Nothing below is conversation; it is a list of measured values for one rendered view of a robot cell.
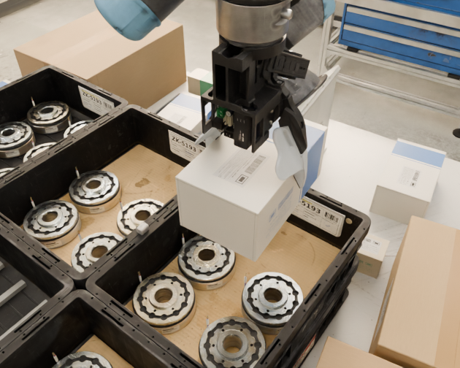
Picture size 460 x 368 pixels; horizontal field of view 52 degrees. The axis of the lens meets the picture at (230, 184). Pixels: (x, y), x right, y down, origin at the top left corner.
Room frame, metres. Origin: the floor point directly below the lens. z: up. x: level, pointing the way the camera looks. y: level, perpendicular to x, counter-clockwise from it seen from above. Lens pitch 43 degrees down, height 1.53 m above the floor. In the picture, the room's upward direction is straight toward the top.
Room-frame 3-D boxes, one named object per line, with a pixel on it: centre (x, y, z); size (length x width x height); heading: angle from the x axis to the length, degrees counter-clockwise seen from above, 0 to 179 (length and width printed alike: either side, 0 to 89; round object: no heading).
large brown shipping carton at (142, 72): (1.32, 0.38, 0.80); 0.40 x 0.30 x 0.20; 146
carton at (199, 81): (1.30, 0.02, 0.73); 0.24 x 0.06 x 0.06; 59
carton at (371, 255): (0.68, -0.22, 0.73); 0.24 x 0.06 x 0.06; 62
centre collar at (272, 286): (0.44, -0.07, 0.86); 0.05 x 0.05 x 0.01
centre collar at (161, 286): (0.44, 0.11, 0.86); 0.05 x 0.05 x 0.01
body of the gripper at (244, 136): (0.46, -0.02, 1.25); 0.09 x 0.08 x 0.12; 148
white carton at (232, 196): (0.49, -0.04, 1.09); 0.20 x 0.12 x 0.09; 148
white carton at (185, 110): (1.07, 0.13, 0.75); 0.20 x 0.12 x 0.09; 152
